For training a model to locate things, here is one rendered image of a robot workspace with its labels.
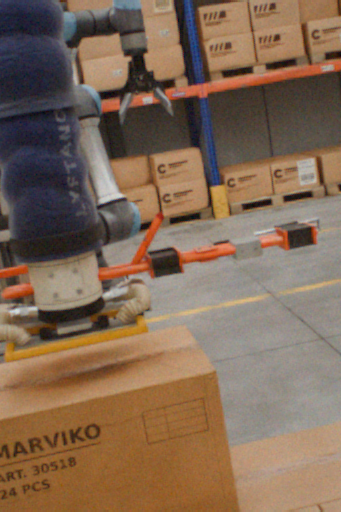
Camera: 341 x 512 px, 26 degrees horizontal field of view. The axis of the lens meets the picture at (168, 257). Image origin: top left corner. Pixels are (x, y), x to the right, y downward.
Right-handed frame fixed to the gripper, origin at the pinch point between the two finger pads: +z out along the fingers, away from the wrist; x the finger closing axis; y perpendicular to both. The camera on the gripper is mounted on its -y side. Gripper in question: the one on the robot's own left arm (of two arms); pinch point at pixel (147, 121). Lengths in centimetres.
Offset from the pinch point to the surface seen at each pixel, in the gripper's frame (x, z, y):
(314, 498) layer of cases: 19, 98, 53
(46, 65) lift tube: -25, -18, 47
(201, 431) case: -6, 72, 56
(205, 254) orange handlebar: 4, 34, 39
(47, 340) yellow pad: -38, 44, 48
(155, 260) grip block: -8, 32, 41
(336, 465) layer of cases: 30, 98, 40
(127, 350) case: -19, 58, 28
